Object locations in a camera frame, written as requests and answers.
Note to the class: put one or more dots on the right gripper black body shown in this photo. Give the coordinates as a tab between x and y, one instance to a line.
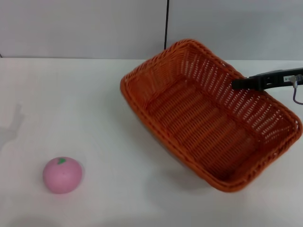
292	73

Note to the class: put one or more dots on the orange woven plastic basket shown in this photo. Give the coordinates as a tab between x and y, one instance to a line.
196	127

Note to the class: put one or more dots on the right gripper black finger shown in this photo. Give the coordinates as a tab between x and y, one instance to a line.
251	82

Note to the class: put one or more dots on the black vertical wall strip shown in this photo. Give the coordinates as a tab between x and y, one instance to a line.
166	23

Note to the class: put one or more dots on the pink peach toy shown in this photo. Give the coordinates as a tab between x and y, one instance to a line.
62	177

